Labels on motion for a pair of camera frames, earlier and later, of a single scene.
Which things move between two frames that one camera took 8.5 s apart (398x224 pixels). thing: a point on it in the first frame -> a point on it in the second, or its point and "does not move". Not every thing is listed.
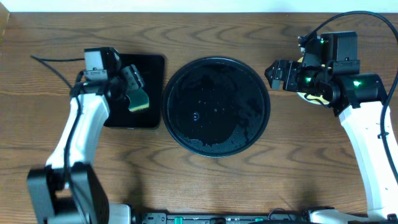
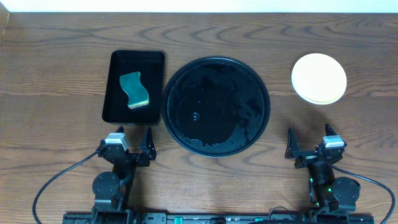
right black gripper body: [301, 79] -> [306, 158]
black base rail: [277, 216] does not move
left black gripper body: [132, 81] -> [131, 156]
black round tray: [216, 106] does not move
